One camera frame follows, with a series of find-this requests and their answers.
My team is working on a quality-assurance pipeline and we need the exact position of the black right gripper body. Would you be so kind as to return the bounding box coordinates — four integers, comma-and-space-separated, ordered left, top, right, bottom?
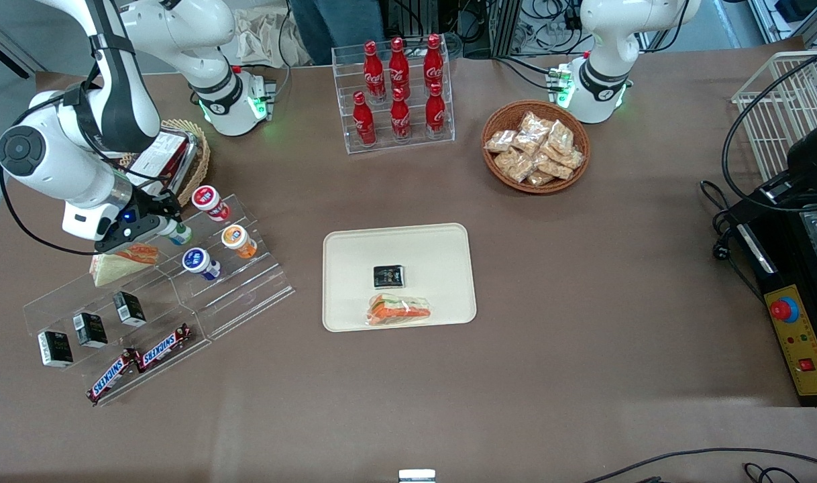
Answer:
117, 191, 161, 229

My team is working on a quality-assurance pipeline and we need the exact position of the green gum bottle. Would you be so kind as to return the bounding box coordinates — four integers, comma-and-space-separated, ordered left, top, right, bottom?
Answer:
160, 218, 195, 246

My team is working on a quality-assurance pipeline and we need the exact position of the red gum bottle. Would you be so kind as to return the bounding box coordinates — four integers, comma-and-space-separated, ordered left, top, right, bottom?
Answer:
191, 185, 231, 222

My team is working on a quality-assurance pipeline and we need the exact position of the blue gum bottle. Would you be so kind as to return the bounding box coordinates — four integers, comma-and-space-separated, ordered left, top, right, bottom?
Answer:
182, 247, 221, 281

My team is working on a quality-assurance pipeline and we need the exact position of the orange gum bottle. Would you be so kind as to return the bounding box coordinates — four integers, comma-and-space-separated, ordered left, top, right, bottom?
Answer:
221, 224, 258, 260

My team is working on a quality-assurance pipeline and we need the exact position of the black gum box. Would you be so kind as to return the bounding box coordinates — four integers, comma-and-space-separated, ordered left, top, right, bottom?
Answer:
72, 313, 108, 348
373, 264, 406, 288
112, 291, 147, 328
38, 330, 74, 368

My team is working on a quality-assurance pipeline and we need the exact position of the beige rectangular tray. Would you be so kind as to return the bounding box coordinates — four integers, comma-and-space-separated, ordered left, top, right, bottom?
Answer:
322, 223, 478, 333

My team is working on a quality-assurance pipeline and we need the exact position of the red white boxed snack pack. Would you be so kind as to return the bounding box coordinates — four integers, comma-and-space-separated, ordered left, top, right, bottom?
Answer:
128, 129, 200, 197

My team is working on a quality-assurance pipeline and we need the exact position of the oval wicker basket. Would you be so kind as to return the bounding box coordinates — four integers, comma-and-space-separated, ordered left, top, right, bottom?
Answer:
121, 119, 211, 210

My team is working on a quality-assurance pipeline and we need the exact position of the wrapped triangular sandwich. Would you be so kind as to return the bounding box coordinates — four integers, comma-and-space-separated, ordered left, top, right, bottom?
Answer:
89, 243, 160, 288

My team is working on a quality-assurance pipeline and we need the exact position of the clear acrylic stepped stand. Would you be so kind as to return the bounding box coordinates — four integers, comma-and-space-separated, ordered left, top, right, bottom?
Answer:
23, 258, 211, 408
155, 195, 296, 341

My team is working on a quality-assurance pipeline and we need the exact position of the Snickers bar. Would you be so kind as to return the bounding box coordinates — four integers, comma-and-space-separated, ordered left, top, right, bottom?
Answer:
87, 349, 141, 405
135, 324, 193, 372

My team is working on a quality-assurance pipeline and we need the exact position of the clear acrylic bottle rack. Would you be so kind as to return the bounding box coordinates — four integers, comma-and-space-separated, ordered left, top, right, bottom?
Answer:
331, 37, 456, 155

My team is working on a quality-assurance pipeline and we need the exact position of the crumpled beige bag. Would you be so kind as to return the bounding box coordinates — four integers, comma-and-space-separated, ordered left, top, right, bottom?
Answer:
237, 7, 296, 68

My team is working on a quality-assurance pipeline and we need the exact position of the red cola bottle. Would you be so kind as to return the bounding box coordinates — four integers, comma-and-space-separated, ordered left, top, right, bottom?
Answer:
423, 35, 445, 91
390, 89, 413, 142
363, 42, 386, 105
425, 84, 447, 139
352, 92, 377, 147
388, 38, 411, 95

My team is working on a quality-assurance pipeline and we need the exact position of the person in jeans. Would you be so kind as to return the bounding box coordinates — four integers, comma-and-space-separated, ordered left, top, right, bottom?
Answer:
289, 0, 386, 66

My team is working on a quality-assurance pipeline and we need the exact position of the wrapped sandwich with orange filling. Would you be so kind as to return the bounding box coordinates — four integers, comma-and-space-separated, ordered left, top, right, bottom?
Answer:
366, 293, 433, 327

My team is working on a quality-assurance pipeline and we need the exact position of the round brown wicker basket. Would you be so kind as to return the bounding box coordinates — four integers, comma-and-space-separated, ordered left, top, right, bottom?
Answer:
482, 101, 591, 195

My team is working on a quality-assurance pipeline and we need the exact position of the black sealer machine yellow panel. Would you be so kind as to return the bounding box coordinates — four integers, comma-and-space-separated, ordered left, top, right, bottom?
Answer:
727, 195, 817, 408

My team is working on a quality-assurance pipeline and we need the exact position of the red emergency stop button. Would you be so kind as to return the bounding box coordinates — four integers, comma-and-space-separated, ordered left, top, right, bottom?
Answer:
769, 297, 800, 323

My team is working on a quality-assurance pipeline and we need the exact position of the black rounded machine head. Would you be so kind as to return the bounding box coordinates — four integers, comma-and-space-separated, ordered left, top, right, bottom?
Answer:
757, 106, 817, 209

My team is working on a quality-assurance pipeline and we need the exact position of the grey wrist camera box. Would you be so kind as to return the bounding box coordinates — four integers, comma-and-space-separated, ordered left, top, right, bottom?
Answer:
99, 218, 162, 256

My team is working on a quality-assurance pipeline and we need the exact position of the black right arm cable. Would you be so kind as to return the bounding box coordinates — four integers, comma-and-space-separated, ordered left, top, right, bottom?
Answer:
0, 40, 181, 257

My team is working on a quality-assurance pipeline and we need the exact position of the aluminium frame with cables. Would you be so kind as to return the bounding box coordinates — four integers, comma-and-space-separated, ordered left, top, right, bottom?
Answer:
489, 0, 584, 58

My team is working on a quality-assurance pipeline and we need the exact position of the black power cable with plug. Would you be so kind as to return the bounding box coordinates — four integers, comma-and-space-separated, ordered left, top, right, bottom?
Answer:
700, 180, 741, 266

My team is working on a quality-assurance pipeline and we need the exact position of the thick black curved cable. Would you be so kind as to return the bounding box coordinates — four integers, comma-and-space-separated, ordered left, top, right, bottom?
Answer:
720, 44, 817, 214

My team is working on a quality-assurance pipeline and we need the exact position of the long black table cable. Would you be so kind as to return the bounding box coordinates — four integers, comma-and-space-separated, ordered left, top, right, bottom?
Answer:
583, 447, 817, 483

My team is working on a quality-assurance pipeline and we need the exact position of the white wire basket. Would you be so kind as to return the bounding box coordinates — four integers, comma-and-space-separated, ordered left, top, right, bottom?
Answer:
730, 50, 817, 182

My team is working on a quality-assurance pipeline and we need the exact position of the looped thin black cable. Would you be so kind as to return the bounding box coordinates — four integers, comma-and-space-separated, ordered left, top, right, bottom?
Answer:
743, 462, 804, 483

